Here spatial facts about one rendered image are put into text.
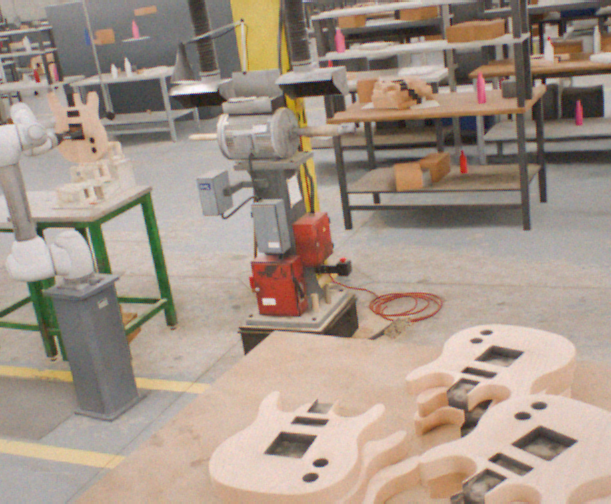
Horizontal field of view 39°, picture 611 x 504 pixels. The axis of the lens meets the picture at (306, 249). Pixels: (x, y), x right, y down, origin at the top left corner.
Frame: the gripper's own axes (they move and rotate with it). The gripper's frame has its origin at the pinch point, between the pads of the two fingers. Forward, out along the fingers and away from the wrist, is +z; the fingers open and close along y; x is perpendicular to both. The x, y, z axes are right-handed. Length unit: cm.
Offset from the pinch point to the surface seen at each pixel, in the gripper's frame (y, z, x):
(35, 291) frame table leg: -30, -31, -87
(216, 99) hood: 84, 20, 9
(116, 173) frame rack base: 13.1, 11.0, -27.8
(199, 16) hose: 90, 9, 54
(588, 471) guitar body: 313, -232, -29
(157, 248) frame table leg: 24, 20, -78
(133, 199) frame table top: 25.5, 6.0, -42.4
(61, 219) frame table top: 5, -32, -42
